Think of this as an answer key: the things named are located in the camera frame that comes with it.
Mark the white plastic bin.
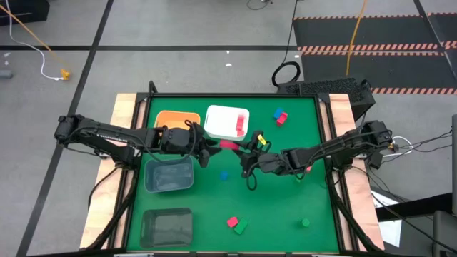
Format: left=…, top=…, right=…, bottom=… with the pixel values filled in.
left=204, top=104, right=251, bottom=141

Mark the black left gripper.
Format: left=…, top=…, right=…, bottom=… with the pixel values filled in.
left=162, top=123, right=223, bottom=169

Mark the black coiled floor cable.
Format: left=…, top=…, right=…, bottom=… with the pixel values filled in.
left=271, top=0, right=302, bottom=88

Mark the orange floor cable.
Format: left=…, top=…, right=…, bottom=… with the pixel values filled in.
left=0, top=4, right=69, bottom=72

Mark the black table frame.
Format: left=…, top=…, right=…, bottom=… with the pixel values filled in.
left=109, top=80, right=353, bottom=257

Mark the long red block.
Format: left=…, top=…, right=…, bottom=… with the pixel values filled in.
left=219, top=140, right=241, bottom=151

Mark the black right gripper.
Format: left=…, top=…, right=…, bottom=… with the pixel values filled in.
left=231, top=141, right=287, bottom=179

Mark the black computer tower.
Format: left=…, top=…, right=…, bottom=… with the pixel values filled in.
left=276, top=77, right=376, bottom=121

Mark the white floor cable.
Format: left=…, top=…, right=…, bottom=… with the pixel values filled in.
left=5, top=0, right=64, bottom=81

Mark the orange plastic bin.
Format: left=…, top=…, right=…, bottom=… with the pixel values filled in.
left=154, top=109, right=201, bottom=132

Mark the white paper sheet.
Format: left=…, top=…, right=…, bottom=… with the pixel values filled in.
left=371, top=194, right=403, bottom=247

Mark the blue-grey plastic bin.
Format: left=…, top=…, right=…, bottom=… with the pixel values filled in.
left=144, top=156, right=195, bottom=193

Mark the black box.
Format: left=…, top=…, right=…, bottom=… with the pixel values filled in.
left=0, top=0, right=50, bottom=26

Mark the wooden side board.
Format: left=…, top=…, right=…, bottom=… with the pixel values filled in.
left=79, top=93, right=139, bottom=250
left=328, top=93, right=386, bottom=251

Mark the black desk beam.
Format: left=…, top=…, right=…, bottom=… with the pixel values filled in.
left=374, top=192, right=454, bottom=222

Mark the dark green plastic bin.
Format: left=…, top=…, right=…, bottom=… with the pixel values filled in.
left=139, top=207, right=194, bottom=250

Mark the black hazard-striped floor mat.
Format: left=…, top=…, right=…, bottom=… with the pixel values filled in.
left=292, top=12, right=457, bottom=94

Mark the yellow hanging cable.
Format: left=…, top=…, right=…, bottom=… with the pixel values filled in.
left=345, top=0, right=368, bottom=76

